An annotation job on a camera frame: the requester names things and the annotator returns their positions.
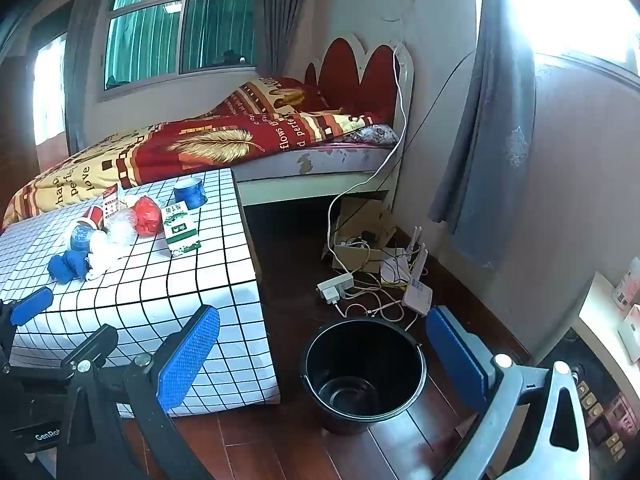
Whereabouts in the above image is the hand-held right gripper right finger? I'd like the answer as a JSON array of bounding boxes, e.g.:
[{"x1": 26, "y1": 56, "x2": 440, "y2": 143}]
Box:
[{"x1": 426, "y1": 305, "x2": 601, "y2": 480}]

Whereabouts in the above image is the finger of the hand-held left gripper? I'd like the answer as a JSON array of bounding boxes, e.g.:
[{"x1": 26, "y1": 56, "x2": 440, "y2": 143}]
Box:
[{"x1": 0, "y1": 286, "x2": 55, "y2": 361}]

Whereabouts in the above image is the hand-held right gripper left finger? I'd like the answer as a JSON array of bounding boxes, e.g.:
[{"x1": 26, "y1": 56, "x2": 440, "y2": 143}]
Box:
[{"x1": 55, "y1": 304, "x2": 222, "y2": 480}]

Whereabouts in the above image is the black plastic bucket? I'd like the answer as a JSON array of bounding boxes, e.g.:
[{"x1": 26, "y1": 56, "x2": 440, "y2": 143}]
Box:
[{"x1": 300, "y1": 317, "x2": 428, "y2": 436}]

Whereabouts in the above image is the red white milk carton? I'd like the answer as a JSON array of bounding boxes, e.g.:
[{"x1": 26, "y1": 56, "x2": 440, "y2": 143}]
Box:
[{"x1": 101, "y1": 183, "x2": 126, "y2": 221}]

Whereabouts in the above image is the red plastic bag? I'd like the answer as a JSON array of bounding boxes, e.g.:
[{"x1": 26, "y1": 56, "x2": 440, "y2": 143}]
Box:
[{"x1": 132, "y1": 196, "x2": 163, "y2": 237}]

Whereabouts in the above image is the blue crumpled cloth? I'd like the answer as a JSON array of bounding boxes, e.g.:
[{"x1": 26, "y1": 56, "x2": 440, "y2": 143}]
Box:
[{"x1": 47, "y1": 249, "x2": 91, "y2": 285}]

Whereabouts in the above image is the white router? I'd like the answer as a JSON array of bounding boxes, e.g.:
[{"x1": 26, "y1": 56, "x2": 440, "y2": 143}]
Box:
[{"x1": 402, "y1": 227, "x2": 433, "y2": 317}]

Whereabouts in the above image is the blue white paper cup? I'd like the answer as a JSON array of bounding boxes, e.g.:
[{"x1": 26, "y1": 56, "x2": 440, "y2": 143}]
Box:
[{"x1": 67, "y1": 222, "x2": 98, "y2": 253}]

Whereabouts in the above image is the checkered white tablecloth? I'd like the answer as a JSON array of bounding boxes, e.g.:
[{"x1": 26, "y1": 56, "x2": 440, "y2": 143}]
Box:
[{"x1": 0, "y1": 167, "x2": 282, "y2": 418}]

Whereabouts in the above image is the white crumpled tissue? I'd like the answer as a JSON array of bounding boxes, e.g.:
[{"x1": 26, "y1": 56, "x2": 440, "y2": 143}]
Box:
[{"x1": 85, "y1": 232, "x2": 126, "y2": 281}]

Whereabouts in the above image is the red paper cup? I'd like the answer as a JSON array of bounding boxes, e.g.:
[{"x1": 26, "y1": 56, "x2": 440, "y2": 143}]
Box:
[{"x1": 80, "y1": 205, "x2": 106, "y2": 231}]

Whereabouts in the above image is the clear plastic bag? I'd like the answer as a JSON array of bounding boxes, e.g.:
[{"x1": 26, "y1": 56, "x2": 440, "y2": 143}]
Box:
[{"x1": 105, "y1": 208, "x2": 138, "y2": 246}]

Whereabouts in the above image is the green white carton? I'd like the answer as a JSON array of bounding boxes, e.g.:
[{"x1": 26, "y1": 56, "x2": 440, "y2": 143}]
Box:
[{"x1": 161, "y1": 200, "x2": 202, "y2": 257}]

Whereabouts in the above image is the cardboard box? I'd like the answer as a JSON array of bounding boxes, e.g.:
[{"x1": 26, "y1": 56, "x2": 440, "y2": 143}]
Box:
[{"x1": 332, "y1": 197, "x2": 398, "y2": 273}]

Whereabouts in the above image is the white power strip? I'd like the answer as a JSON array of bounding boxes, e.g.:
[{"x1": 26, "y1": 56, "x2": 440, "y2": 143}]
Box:
[{"x1": 316, "y1": 272, "x2": 355, "y2": 306}]

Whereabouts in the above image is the white side cabinet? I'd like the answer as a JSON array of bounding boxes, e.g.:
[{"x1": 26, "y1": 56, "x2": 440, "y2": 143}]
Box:
[{"x1": 577, "y1": 270, "x2": 640, "y2": 366}]

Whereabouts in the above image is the brown wooden wardrobe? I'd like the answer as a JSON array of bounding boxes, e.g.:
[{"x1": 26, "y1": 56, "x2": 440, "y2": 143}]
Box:
[{"x1": 0, "y1": 55, "x2": 41, "y2": 211}]

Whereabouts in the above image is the white box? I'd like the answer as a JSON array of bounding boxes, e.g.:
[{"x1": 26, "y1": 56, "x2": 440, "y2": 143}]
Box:
[{"x1": 617, "y1": 305, "x2": 640, "y2": 361}]

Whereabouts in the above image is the pink box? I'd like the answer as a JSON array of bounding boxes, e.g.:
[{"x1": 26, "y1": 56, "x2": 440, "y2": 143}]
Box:
[{"x1": 612, "y1": 260, "x2": 640, "y2": 306}]

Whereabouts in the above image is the red yellow printed blanket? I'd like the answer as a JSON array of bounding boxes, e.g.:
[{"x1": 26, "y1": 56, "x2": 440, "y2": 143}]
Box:
[{"x1": 2, "y1": 77, "x2": 396, "y2": 231}]

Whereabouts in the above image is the bright side window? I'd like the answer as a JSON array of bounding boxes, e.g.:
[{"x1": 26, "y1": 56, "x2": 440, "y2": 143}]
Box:
[{"x1": 32, "y1": 32, "x2": 68, "y2": 146}]

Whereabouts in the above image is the grey curtain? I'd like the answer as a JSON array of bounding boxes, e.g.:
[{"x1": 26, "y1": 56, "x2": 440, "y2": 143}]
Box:
[
  {"x1": 254, "y1": 0, "x2": 321, "y2": 78},
  {"x1": 429, "y1": 0, "x2": 538, "y2": 271},
  {"x1": 64, "y1": 0, "x2": 118, "y2": 156}
]

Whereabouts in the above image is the floral mattress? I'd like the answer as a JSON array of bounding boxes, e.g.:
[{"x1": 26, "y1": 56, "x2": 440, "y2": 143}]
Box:
[{"x1": 232, "y1": 140, "x2": 396, "y2": 183}]

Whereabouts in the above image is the floral pillow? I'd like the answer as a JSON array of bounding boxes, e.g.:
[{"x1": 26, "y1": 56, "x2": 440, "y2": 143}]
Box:
[{"x1": 345, "y1": 125, "x2": 401, "y2": 147}]

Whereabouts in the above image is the window with teal curtain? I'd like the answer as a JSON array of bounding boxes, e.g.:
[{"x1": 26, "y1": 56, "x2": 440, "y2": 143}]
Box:
[{"x1": 102, "y1": 0, "x2": 261, "y2": 92}]

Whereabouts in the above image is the white red bed headboard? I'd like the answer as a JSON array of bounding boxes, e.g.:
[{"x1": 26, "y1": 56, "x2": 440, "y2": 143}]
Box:
[{"x1": 235, "y1": 35, "x2": 416, "y2": 206}]

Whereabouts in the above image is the white charging cable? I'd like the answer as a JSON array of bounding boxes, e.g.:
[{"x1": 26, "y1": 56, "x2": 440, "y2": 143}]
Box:
[{"x1": 327, "y1": 42, "x2": 407, "y2": 273}]

